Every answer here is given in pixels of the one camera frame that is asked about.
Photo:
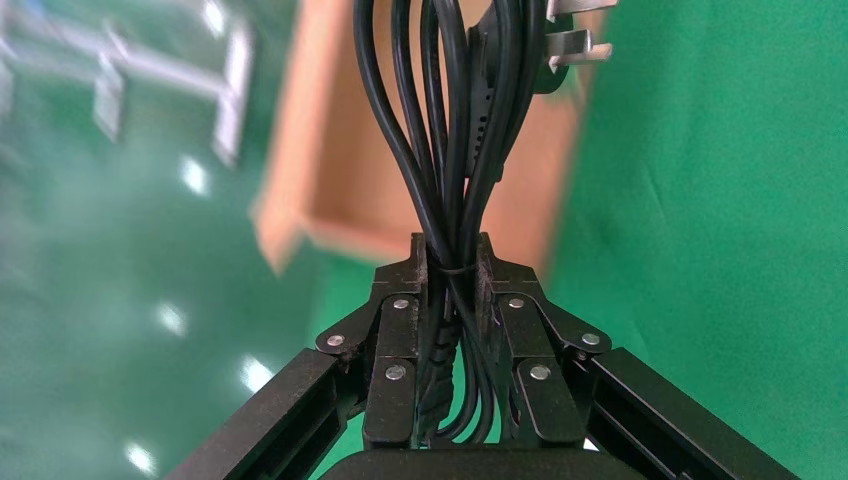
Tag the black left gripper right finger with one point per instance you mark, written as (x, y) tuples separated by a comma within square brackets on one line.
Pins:
[(536, 344)]

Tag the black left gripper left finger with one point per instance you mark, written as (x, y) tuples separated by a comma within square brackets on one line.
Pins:
[(394, 344)]

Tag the open brown cardboard box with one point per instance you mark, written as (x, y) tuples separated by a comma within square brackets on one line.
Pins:
[(331, 152)]

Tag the green table cloth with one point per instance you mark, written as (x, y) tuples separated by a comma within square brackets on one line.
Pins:
[(715, 232)]

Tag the white metal frame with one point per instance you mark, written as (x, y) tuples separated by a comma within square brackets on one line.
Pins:
[(228, 99)]

